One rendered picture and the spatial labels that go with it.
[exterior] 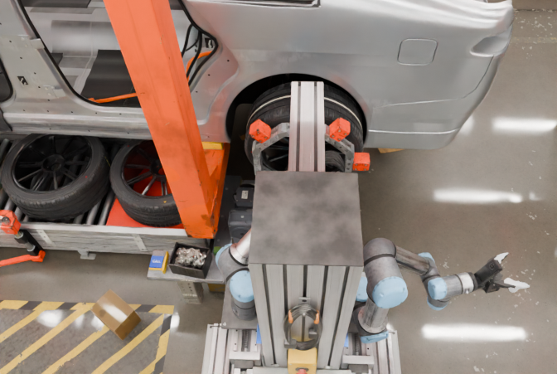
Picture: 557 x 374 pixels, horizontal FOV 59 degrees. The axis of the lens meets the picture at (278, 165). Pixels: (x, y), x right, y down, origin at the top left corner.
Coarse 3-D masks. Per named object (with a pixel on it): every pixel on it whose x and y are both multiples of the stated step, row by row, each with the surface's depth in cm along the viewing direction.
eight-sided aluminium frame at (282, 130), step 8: (280, 128) 250; (288, 128) 251; (328, 128) 250; (272, 136) 252; (280, 136) 250; (288, 136) 250; (328, 136) 248; (256, 144) 261; (264, 144) 257; (336, 144) 253; (344, 144) 255; (352, 144) 261; (256, 152) 262; (344, 152) 258; (352, 152) 258; (256, 160) 269; (352, 160) 263; (256, 168) 275; (264, 168) 281
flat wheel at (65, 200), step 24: (24, 144) 328; (48, 144) 339; (72, 144) 343; (96, 144) 327; (24, 168) 330; (48, 168) 323; (96, 168) 315; (24, 192) 305; (48, 192) 305; (72, 192) 304; (96, 192) 319; (48, 216) 312; (72, 216) 317
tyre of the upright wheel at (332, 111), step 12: (288, 84) 261; (264, 96) 267; (276, 96) 260; (324, 96) 256; (336, 96) 259; (348, 96) 267; (252, 108) 275; (264, 108) 260; (276, 108) 255; (288, 108) 250; (324, 108) 251; (336, 108) 254; (348, 108) 261; (252, 120) 265; (264, 120) 256; (276, 120) 254; (288, 120) 253; (324, 120) 251; (348, 120) 256; (360, 120) 271; (360, 132) 264; (252, 144) 271; (360, 144) 265; (252, 156) 279
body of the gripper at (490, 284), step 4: (468, 272) 187; (472, 276) 185; (496, 276) 185; (500, 276) 185; (472, 280) 184; (476, 280) 184; (488, 280) 185; (492, 280) 184; (496, 280) 183; (476, 284) 184; (484, 284) 188; (488, 284) 186; (492, 284) 185; (496, 284) 187; (476, 288) 184; (480, 288) 189; (484, 288) 190; (488, 288) 186; (492, 288) 188; (496, 288) 188; (488, 292) 189
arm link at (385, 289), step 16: (384, 256) 168; (368, 272) 168; (384, 272) 164; (368, 288) 170; (384, 288) 161; (400, 288) 162; (368, 304) 181; (384, 304) 165; (368, 320) 189; (384, 320) 191; (368, 336) 194; (384, 336) 194
